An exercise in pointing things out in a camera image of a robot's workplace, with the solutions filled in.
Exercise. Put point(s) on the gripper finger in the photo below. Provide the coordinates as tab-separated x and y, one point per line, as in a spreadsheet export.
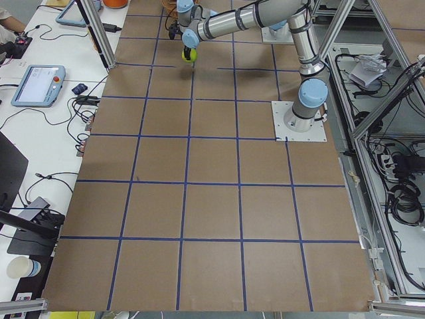
187	53

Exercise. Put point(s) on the green apple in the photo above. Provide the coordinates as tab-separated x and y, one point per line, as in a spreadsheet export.
194	56

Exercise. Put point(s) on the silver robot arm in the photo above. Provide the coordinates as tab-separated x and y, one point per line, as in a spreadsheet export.
279	29
199	23

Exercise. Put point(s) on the wicker basket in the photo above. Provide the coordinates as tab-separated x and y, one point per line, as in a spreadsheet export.
171	7

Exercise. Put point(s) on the black power adapter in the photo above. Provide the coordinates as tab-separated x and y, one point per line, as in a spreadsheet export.
111	28

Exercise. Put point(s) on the orange bucket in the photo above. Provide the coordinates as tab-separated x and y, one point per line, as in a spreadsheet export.
115	4

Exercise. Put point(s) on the small dark blue pouch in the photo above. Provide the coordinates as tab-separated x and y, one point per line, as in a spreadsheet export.
80	88

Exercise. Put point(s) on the black usb hub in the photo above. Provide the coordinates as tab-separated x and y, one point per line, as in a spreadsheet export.
87	100

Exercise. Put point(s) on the far blue teach pendant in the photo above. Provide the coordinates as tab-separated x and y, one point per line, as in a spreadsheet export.
71	16

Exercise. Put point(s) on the blue teach pendant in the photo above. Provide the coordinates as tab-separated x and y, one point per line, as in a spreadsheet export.
71	16
40	86

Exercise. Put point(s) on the near blue teach pendant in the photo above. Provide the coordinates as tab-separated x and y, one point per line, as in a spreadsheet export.
40	86

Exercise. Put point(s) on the black monitor stand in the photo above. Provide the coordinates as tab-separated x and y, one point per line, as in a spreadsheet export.
37	228

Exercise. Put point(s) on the white paper cup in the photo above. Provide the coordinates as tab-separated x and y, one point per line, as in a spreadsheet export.
23	267

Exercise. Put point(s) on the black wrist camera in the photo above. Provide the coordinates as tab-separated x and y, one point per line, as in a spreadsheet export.
174	30

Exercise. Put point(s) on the aluminium frame post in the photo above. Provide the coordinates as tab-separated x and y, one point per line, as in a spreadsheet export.
96	30

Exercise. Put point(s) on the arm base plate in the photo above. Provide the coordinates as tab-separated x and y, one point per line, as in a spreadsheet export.
289	128
268	38

